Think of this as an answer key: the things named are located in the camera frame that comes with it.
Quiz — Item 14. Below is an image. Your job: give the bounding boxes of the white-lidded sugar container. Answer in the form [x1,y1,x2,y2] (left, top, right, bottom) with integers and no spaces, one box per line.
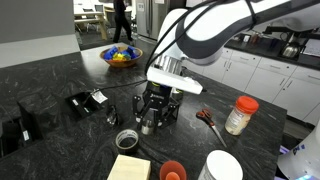
[197,149,244,180]

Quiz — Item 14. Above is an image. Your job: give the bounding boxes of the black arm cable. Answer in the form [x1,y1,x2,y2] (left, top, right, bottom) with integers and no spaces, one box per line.
[143,0,259,76]

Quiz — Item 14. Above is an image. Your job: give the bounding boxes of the blue toy block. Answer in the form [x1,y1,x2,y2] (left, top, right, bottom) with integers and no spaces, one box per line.
[125,45,141,59]
[103,45,120,61]

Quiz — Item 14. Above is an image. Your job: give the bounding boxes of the jar with orange lid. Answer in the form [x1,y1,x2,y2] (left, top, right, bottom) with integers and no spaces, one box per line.
[224,95,260,137]

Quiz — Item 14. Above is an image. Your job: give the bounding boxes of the black power cable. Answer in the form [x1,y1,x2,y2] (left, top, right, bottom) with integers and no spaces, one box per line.
[96,78,149,92]

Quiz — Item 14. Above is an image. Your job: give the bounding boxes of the light wooden block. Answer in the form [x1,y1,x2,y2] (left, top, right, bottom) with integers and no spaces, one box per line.
[106,153,152,180]

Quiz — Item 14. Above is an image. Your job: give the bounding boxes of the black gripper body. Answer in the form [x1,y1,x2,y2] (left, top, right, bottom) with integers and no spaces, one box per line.
[143,82,178,104]

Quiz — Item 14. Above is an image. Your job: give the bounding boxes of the orange plastic cup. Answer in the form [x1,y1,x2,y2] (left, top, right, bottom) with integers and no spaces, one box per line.
[158,159,188,180]

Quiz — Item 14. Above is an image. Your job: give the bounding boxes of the black office chair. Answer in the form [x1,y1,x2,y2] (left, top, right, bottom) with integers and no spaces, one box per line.
[93,3,105,14]

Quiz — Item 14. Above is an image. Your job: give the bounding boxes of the stainless steel fridge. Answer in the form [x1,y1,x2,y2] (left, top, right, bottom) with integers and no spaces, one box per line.
[135,0,174,38]

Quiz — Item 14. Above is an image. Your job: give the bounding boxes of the black tape roll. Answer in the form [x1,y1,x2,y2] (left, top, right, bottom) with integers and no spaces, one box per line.
[115,128,140,155]

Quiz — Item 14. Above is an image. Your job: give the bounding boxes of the person in dark clothing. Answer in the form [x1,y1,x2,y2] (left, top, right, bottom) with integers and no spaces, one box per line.
[111,0,135,44]

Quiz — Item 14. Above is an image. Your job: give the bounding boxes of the white lower cabinets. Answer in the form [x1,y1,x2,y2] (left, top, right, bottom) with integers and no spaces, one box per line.
[184,46,320,126]

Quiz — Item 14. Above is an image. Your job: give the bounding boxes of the white paper tag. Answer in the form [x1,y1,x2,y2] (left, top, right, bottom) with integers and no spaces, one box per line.
[90,89,109,104]

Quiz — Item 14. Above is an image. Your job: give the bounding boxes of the wooden bowl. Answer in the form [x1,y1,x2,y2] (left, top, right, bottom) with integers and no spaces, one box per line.
[99,45,144,69]

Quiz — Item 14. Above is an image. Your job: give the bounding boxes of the black pop-up outlet box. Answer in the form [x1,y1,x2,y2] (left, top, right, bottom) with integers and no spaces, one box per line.
[64,89,105,122]
[0,94,45,158]

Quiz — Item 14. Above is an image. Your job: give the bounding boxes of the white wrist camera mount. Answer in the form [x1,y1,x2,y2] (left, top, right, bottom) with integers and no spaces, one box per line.
[145,65,204,95]

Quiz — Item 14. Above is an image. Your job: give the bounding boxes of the light wooden table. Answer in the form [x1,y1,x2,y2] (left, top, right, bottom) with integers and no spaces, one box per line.
[73,11,109,41]

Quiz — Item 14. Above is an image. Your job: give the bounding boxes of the yellow toy block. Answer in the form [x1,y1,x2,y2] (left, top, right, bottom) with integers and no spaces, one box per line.
[112,52,132,62]

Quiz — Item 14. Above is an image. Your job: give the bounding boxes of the small steel measuring cup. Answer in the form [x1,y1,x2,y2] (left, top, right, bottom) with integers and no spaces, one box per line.
[140,119,156,136]

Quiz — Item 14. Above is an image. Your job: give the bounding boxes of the steel kettle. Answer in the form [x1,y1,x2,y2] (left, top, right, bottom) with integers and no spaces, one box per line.
[280,41,301,60]

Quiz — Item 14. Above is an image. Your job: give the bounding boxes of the orange-handled scissors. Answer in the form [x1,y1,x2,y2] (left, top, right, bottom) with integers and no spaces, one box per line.
[195,108,228,148]

